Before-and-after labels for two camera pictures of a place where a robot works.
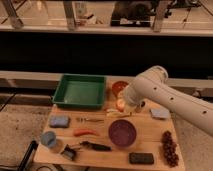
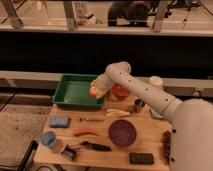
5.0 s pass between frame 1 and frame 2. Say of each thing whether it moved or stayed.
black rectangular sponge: stayed
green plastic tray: stayed
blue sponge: stayed
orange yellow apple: moved
